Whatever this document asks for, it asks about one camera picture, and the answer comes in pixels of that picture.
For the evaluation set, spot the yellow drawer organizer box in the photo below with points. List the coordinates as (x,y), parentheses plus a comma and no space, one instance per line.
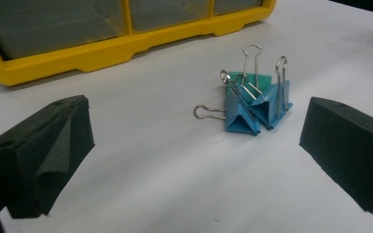
(77,61)

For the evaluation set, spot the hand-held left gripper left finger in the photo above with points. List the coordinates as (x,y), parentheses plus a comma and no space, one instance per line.
(39,152)

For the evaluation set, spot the teal binder clip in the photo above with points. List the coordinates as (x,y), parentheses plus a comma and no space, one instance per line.
(264,81)

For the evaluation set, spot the blue binder clip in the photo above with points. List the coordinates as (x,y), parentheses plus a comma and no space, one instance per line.
(268,108)
(239,119)

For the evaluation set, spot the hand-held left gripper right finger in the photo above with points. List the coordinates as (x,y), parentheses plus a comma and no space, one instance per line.
(349,152)

